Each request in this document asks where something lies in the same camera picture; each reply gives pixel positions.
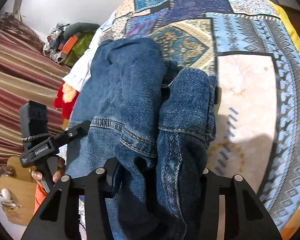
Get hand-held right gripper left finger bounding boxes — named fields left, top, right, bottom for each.
left=21, top=157, right=120, bottom=240

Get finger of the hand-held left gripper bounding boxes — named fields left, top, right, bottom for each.
left=50, top=120, right=92, bottom=148

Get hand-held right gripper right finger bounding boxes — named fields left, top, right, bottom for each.
left=197, top=167, right=283, bottom=240

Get blue denim jeans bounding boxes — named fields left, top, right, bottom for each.
left=65, top=38, right=218, bottom=240

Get person's left hand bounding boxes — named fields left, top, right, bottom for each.
left=31, top=156, right=66, bottom=183

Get red plush toy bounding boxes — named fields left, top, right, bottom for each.
left=53, top=81, right=79, bottom=130

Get striped maroon curtain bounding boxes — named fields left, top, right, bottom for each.
left=0, top=15, right=73, bottom=178

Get brown cardboard box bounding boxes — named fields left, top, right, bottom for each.
left=0, top=156, right=38, bottom=227

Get patterned cloth pile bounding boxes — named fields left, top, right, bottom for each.
left=42, top=24, right=68, bottom=62

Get green bag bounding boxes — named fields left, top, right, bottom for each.
left=64, top=31, right=95, bottom=68

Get orange box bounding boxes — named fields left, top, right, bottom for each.
left=59, top=35, right=79, bottom=53

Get patchwork printed bedspread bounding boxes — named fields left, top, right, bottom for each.
left=57, top=0, right=300, bottom=240

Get dark grey cushion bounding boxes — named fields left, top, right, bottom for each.
left=62, top=22, right=100, bottom=39

